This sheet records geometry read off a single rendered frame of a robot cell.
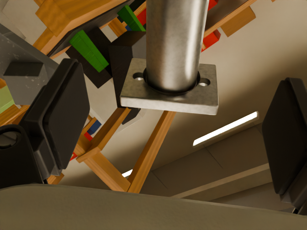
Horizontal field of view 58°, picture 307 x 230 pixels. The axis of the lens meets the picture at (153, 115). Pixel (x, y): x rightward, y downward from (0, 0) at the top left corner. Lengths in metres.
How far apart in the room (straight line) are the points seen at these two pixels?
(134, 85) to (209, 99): 0.04
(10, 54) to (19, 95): 0.04
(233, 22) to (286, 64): 1.58
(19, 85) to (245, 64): 6.31
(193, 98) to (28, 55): 0.17
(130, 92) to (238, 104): 6.82
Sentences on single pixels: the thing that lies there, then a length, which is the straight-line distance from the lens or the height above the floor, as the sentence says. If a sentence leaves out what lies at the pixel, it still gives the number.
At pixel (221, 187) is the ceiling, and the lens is 5.76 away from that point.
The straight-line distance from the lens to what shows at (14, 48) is 0.27.
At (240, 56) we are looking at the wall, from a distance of 6.44.
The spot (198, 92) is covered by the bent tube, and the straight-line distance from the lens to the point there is 0.16.
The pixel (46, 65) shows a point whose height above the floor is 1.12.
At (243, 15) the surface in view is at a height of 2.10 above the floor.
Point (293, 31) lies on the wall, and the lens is 6.31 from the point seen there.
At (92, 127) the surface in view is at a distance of 6.65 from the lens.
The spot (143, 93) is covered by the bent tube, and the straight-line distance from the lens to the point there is 0.16.
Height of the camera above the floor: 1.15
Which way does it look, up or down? 14 degrees up
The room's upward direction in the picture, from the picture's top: 139 degrees clockwise
